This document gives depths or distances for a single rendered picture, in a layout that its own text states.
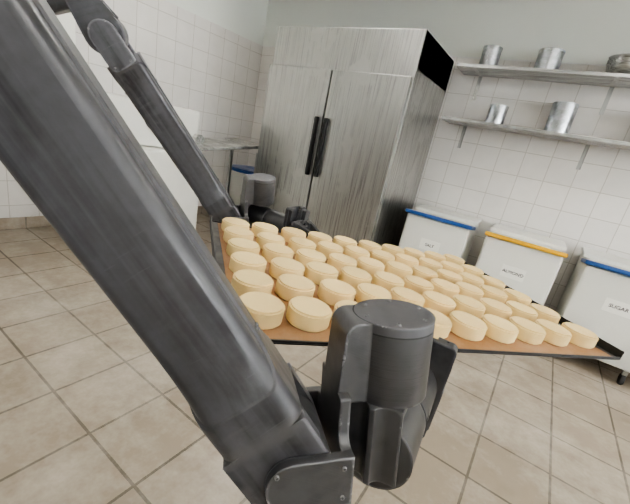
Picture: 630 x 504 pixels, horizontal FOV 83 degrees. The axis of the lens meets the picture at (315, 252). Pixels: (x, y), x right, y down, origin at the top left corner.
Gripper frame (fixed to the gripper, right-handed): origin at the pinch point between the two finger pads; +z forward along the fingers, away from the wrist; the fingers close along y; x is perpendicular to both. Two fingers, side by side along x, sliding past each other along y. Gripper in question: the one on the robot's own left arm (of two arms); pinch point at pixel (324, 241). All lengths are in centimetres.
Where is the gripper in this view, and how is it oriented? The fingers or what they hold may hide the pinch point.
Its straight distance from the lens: 75.7
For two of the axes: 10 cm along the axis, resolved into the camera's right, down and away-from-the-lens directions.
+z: 8.6, 3.3, -3.8
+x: -4.5, 1.7, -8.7
